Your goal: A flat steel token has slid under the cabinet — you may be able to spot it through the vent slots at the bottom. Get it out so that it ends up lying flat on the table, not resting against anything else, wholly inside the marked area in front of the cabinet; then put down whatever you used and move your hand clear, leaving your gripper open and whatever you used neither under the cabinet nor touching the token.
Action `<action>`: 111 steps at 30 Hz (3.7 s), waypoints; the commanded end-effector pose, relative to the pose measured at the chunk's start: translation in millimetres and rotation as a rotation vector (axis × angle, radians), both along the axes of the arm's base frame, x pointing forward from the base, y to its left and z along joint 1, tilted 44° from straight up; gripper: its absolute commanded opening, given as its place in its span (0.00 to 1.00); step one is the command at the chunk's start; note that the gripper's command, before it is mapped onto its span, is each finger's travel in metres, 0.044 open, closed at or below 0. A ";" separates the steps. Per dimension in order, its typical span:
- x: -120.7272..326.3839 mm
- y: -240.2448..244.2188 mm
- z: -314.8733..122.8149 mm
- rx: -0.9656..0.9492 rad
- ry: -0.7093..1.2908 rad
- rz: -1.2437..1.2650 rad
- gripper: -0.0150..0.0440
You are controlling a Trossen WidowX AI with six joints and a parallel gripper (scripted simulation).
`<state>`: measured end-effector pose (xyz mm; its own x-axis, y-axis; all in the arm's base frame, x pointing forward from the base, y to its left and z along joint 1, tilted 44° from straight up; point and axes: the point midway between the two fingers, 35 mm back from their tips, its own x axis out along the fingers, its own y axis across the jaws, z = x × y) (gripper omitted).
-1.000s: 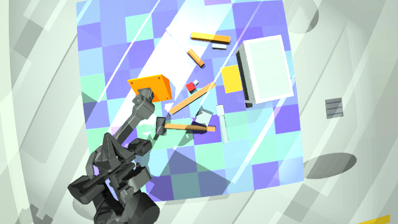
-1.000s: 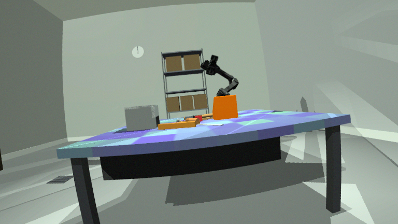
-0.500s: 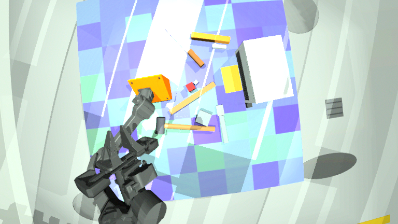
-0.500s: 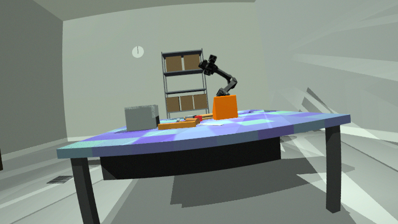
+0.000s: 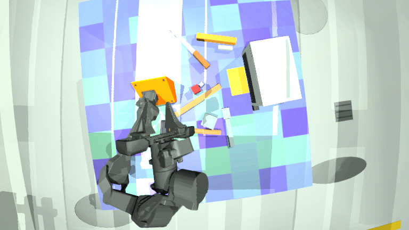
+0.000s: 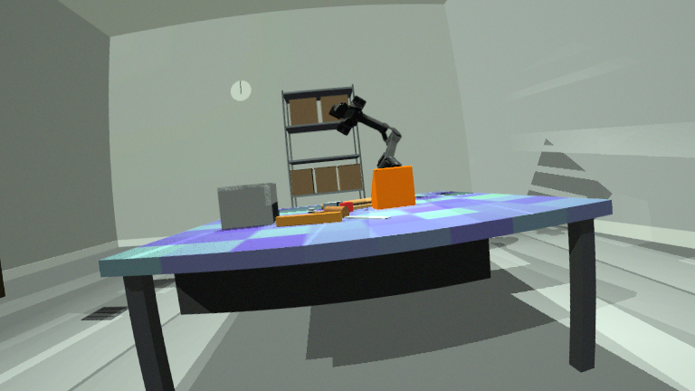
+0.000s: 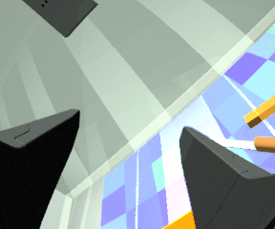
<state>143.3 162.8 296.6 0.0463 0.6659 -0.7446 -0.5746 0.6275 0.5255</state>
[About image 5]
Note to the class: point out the yellow bar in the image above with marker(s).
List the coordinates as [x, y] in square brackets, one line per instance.
[216, 39]

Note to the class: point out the brown cylinder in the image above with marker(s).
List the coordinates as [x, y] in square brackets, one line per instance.
[195, 53]

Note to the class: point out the orange bar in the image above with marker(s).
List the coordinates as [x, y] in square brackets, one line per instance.
[197, 100]

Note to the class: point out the grey metal cabinet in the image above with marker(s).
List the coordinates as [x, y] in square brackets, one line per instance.
[271, 73]

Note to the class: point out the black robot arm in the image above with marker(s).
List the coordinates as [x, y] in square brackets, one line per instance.
[184, 187]

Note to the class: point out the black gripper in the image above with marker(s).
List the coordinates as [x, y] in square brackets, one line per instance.
[141, 139]

